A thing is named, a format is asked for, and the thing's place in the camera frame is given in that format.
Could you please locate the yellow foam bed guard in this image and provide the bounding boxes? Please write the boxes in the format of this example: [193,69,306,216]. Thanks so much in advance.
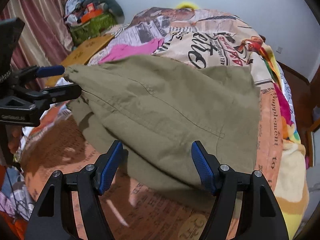
[175,1,200,10]

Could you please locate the grey neck pillow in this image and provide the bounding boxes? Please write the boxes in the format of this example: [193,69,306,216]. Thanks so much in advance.
[82,0,125,24]

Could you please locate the colourful striped fleece blanket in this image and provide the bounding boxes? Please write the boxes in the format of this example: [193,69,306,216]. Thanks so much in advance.
[256,43,309,239]

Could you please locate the green storage bag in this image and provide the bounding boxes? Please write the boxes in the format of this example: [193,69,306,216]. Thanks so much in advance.
[69,13,117,46]

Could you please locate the pink folded garment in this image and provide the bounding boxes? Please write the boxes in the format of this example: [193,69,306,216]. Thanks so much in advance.
[98,38,164,63]

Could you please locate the person's hand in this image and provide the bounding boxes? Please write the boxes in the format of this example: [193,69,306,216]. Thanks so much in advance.
[8,126,22,154]

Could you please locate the printed newspaper pattern blanket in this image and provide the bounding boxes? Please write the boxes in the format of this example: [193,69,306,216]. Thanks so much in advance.
[22,8,272,239]

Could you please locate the orange box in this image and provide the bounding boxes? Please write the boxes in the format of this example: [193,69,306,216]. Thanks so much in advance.
[81,9,103,23]

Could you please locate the wall power socket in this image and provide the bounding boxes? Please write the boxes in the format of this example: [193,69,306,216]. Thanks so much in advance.
[276,47,283,54]

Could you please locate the wooden lap desk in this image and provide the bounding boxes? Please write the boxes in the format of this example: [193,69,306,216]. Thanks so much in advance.
[45,33,116,87]

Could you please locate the olive green pants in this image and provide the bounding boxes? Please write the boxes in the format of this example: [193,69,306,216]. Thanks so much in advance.
[63,55,261,205]

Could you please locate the striped red gold curtain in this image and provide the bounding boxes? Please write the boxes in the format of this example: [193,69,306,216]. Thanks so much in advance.
[0,0,73,91]

